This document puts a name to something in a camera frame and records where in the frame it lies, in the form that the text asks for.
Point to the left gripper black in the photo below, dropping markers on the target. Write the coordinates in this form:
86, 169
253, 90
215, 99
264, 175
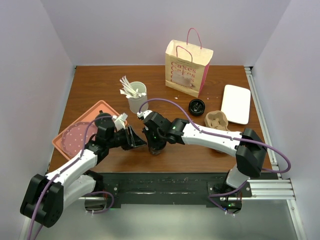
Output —
132, 139

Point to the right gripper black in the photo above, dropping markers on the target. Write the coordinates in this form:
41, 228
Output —
147, 132

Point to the dark translucent plastic cup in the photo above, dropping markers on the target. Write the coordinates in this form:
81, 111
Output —
156, 149

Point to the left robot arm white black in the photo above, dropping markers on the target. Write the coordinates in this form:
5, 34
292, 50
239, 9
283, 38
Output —
48, 195

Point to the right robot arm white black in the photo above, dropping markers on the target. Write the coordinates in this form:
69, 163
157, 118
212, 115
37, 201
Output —
243, 146

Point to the white cylindrical holder cup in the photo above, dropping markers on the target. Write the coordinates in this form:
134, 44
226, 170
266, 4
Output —
136, 102

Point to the black cup lid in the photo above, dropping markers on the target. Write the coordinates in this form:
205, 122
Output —
196, 107

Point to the salmon pink plastic tray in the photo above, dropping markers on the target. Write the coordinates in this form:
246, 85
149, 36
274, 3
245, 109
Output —
88, 116

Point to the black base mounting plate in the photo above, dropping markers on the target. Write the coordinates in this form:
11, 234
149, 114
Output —
169, 188

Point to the brown pulp cup carrier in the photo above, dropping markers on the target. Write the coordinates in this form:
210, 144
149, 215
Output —
216, 120

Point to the pink dotted plate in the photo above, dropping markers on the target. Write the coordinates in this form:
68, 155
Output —
73, 138

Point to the white rectangular plate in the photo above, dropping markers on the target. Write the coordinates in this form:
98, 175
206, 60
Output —
236, 102

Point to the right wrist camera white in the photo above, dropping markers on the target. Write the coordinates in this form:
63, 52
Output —
143, 114

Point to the paper bag with pink handles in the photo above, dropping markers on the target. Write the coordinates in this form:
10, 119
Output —
186, 66

